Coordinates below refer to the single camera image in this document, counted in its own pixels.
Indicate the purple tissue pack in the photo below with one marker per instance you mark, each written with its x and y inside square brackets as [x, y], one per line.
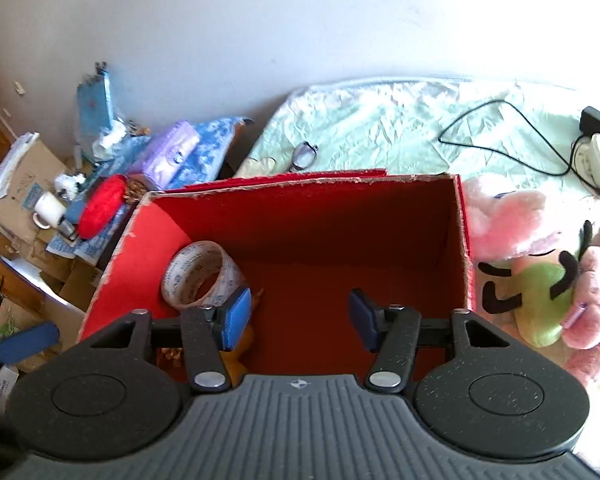
[167, 153]

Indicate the black power adapter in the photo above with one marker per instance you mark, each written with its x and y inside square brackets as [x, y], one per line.
[589, 123]

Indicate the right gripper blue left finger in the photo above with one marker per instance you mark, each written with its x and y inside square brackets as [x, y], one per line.
[203, 333]

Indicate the red oval pouch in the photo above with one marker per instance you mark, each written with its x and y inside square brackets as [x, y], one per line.
[102, 206]

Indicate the brown cardboard box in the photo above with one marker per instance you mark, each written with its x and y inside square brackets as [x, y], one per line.
[27, 172]

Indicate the black eyeglasses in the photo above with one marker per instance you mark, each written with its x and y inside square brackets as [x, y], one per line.
[303, 156]

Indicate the blue checkered cloth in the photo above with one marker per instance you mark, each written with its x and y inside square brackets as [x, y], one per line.
[202, 165]

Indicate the blue paper bag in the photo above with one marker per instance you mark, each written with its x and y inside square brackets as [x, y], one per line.
[95, 112]

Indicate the large red cardboard box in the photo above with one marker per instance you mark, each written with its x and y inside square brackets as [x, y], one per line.
[303, 243]

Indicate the pink green plush toy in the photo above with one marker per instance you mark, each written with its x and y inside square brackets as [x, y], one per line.
[528, 273]

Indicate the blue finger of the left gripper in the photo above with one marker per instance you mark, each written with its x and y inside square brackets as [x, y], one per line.
[21, 345]

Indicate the white mug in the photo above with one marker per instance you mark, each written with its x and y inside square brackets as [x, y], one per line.
[48, 212]

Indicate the light green bed sheet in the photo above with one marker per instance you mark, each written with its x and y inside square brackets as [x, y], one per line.
[519, 133]

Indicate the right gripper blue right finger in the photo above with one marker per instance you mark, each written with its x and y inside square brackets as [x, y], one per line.
[394, 335]

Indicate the clear packing tape roll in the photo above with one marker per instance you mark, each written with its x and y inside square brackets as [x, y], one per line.
[202, 274]

